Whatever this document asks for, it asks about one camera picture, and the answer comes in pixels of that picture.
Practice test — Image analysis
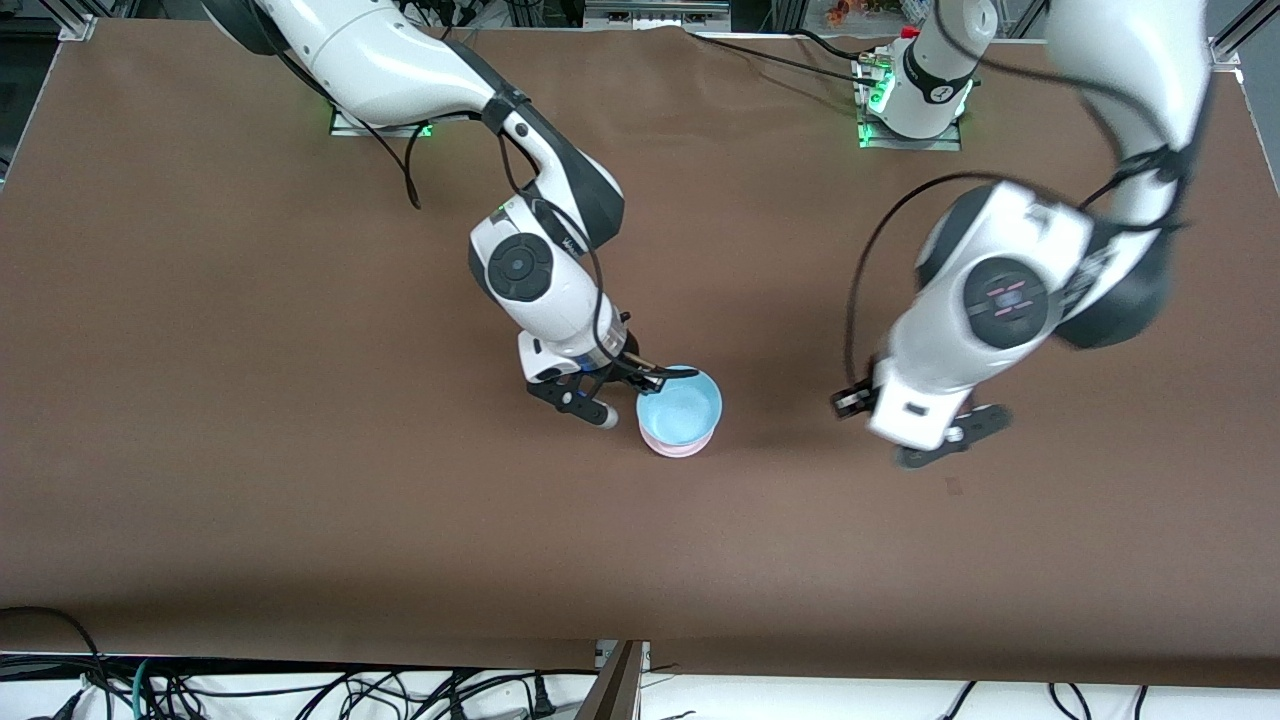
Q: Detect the blue bowl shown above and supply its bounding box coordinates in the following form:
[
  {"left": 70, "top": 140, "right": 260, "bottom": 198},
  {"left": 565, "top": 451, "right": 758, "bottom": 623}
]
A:
[{"left": 636, "top": 365, "right": 724, "bottom": 447}]

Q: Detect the pink bowl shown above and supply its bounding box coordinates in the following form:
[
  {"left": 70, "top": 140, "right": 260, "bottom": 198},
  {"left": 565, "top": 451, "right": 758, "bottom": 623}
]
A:
[{"left": 640, "top": 420, "right": 717, "bottom": 460}]

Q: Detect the brown table cover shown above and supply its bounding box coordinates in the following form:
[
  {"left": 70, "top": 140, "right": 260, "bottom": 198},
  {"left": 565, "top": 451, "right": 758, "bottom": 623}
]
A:
[{"left": 0, "top": 20, "right": 1280, "bottom": 691}]

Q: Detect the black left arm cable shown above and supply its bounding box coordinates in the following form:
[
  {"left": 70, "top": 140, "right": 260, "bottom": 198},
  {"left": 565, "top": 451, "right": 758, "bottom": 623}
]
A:
[{"left": 843, "top": 172, "right": 1193, "bottom": 389}]

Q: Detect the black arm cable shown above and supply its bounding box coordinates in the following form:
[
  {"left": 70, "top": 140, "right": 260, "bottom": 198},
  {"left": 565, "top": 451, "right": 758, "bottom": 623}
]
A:
[
  {"left": 285, "top": 55, "right": 643, "bottom": 389},
  {"left": 843, "top": 172, "right": 1193, "bottom": 389}
]

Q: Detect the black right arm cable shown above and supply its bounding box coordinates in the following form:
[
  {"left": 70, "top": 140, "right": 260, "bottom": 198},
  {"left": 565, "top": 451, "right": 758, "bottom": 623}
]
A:
[{"left": 285, "top": 55, "right": 643, "bottom": 389}]

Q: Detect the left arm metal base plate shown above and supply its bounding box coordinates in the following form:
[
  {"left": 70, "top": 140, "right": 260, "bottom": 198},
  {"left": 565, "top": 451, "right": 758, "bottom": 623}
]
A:
[{"left": 857, "top": 55, "right": 964, "bottom": 152}]

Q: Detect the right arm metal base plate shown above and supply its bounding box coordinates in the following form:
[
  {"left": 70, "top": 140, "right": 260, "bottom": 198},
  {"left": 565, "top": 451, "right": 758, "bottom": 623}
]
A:
[{"left": 329, "top": 105, "right": 435, "bottom": 139}]

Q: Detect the aluminium profile post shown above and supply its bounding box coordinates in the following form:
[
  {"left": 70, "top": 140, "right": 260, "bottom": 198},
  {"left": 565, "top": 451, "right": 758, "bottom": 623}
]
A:
[{"left": 575, "top": 640, "right": 652, "bottom": 720}]

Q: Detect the black cable across table cover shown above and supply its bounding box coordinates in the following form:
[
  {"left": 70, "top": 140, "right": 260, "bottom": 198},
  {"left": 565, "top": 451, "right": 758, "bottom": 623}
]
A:
[{"left": 688, "top": 30, "right": 876, "bottom": 81}]

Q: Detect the grey metal frame bar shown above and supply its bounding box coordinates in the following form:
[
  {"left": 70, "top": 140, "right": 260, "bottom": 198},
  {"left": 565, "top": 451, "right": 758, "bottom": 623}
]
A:
[{"left": 584, "top": 0, "right": 733, "bottom": 31}]

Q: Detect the black looped floor cable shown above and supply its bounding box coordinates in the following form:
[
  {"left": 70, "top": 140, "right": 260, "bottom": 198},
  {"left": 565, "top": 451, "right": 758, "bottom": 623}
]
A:
[{"left": 0, "top": 605, "right": 106, "bottom": 720}]

